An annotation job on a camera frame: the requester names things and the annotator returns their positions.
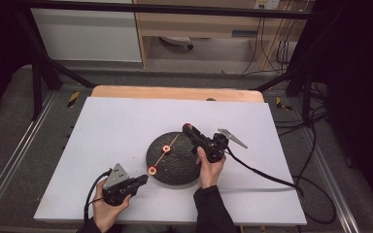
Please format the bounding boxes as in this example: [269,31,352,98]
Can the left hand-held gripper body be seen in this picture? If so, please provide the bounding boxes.
[102,162,139,208]

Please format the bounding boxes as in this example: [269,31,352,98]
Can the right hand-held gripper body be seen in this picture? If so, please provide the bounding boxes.
[203,128,249,164]

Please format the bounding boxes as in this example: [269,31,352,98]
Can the thin wooden skewer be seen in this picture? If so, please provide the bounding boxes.
[148,133,181,174]

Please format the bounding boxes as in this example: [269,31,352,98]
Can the round black plate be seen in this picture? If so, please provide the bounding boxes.
[146,131,208,186]

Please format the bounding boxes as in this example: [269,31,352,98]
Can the person's right hand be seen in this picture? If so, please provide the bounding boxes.
[195,146,228,190]

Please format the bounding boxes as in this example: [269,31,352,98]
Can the person's left hand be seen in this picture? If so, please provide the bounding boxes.
[91,180,132,233]

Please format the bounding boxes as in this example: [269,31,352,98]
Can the light wooden board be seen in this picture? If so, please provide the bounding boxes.
[90,84,265,104]

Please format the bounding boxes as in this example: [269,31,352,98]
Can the grey chair base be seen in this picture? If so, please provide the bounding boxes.
[159,35,195,50]

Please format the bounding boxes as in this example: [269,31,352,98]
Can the light wooden desk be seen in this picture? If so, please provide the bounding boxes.
[132,0,307,70]

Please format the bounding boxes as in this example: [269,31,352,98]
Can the white cabinet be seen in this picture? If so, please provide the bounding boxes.
[29,7,143,63]

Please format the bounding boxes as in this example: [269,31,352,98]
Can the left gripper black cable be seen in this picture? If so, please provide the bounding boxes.
[83,169,113,223]

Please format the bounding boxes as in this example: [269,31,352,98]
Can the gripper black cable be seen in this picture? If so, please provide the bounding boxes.
[225,147,338,225]
[83,169,113,223]

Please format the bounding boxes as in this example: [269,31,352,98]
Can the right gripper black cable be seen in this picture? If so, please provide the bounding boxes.
[225,147,338,225]

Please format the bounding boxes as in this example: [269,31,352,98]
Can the black floor cable bundle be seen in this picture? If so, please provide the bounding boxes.
[272,82,329,138]

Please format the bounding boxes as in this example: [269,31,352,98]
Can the aluminium floor rail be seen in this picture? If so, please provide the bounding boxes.
[299,125,363,233]
[0,91,58,221]

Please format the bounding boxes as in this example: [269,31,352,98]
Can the hanging black desk cables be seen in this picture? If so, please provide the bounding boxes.
[240,14,303,78]

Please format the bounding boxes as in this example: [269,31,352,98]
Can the black metal frame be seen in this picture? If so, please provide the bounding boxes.
[11,0,329,128]

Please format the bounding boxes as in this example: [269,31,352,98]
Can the white wall socket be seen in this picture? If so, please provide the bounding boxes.
[254,0,282,11]

